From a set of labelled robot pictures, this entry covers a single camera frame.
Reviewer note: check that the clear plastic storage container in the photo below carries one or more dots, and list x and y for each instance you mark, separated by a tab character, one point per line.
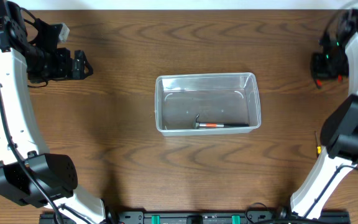
215	97

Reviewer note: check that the black yellow screwdriver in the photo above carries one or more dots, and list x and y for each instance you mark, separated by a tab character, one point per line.
318	145

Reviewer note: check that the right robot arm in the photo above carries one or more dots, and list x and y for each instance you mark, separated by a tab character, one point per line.
338	155

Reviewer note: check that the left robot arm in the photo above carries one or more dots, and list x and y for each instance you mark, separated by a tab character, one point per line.
29	173

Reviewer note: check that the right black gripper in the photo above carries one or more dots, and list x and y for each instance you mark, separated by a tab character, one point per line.
320	72

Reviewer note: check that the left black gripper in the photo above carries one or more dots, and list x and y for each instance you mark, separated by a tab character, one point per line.
72	65

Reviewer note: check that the small black-handled claw hammer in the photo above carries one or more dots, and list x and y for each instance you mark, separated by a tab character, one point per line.
200	125

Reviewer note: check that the red-handled cutting pliers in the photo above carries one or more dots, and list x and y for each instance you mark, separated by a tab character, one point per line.
319	78

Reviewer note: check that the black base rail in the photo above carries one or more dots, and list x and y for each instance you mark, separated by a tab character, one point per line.
250	216

